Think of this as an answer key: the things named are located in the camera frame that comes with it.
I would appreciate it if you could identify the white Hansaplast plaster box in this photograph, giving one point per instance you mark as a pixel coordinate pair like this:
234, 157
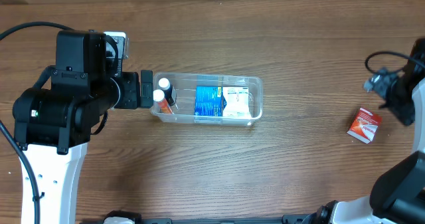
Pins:
237, 102

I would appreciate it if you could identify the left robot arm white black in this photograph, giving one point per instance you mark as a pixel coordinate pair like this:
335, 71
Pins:
53, 126

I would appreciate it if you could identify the clear plastic container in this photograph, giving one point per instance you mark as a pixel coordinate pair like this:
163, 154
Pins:
185, 85

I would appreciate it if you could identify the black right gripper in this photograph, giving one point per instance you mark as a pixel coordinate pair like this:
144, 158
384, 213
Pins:
380, 82

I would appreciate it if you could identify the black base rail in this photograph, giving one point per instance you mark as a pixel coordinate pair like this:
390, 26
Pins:
285, 219

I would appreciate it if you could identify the red medicine box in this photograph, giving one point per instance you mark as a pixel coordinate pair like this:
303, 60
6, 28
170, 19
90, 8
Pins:
365, 125

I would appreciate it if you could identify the black bottle white cap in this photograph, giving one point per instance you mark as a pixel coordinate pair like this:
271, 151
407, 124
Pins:
169, 90

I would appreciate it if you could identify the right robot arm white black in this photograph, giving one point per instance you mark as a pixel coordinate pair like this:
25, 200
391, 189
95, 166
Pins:
397, 195

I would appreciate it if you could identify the orange Redoxon tube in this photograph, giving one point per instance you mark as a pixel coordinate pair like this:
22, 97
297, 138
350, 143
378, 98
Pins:
159, 98

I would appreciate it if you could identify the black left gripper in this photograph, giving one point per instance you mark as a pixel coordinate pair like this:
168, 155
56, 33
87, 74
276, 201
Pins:
146, 88

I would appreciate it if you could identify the blue medicine box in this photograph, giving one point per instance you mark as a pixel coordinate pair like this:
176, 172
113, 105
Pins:
208, 101

